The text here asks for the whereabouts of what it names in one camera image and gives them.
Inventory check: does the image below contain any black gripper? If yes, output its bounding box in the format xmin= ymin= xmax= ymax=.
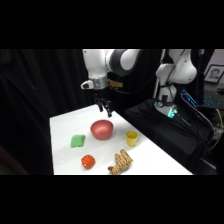
xmin=93 ymin=87 xmax=114 ymax=119

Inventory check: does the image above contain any red ball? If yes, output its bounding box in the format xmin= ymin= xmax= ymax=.
xmin=80 ymin=154 xmax=97 ymax=170

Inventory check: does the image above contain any pink bowl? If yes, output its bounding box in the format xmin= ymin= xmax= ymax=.
xmin=89 ymin=119 xmax=115 ymax=141

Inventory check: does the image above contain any tan wrist connector block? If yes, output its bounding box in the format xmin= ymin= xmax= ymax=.
xmin=107 ymin=79 xmax=124 ymax=91

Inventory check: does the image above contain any yellow cup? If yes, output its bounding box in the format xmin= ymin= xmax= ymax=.
xmin=125 ymin=130 xmax=139 ymax=148

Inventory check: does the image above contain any green soft toy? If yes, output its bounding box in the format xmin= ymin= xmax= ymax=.
xmin=70 ymin=134 xmax=87 ymax=149

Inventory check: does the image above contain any black covered robot stand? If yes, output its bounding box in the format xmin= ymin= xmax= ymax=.
xmin=123 ymin=97 xmax=216 ymax=176

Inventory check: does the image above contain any green status light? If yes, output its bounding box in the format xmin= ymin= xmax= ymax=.
xmin=166 ymin=106 xmax=177 ymax=119

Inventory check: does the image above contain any blue lit device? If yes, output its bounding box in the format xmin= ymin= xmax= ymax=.
xmin=180 ymin=88 xmax=200 ymax=109

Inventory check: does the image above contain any backlit keyboard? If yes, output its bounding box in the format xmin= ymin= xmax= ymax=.
xmin=202 ymin=92 xmax=224 ymax=108

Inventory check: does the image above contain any framed portrait picture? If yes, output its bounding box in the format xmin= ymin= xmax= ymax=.
xmin=203 ymin=64 xmax=224 ymax=84

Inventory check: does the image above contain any yellow cable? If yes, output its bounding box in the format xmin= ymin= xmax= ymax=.
xmin=207 ymin=107 xmax=224 ymax=152

